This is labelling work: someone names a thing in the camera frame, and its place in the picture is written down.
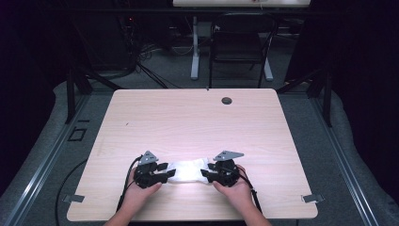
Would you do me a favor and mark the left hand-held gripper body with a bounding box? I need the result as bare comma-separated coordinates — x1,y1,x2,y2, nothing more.
133,150,165,190

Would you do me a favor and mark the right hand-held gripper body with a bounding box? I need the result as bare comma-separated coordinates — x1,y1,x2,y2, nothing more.
213,150,246,188

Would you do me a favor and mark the white ankle sock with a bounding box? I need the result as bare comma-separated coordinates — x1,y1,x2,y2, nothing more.
170,159,209,183
166,157,215,186

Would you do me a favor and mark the person's left hand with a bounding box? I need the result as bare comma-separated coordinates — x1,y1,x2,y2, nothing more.
123,167,163,209

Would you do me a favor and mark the person's right hand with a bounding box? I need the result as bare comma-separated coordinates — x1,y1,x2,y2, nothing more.
213,164,254,207

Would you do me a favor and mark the black metal stand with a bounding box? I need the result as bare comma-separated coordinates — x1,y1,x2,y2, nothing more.
63,65,125,125
276,66,334,128

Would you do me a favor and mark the white-legged background table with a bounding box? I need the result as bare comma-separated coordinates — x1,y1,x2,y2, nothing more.
172,0,312,82

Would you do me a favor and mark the black folding chair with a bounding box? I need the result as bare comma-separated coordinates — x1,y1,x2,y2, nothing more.
207,12,280,89

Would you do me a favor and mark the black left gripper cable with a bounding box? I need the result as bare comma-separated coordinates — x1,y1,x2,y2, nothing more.
116,154,145,213

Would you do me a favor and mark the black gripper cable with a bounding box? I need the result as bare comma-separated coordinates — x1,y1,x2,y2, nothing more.
234,166,263,215
116,154,145,213

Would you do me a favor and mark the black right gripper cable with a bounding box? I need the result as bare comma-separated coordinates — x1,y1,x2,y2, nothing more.
234,166,263,215

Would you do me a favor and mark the grey metal table bracket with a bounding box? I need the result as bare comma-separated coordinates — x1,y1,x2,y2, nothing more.
300,193,326,203
61,194,86,204

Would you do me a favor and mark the black floor cable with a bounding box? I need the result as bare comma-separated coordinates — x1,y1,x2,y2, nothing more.
55,158,89,226

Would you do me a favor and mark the aluminium floor rail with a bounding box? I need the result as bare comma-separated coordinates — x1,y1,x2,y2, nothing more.
310,93,381,226
0,93,92,226

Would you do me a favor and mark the bundle of background cables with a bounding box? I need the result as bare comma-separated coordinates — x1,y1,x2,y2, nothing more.
136,41,196,89

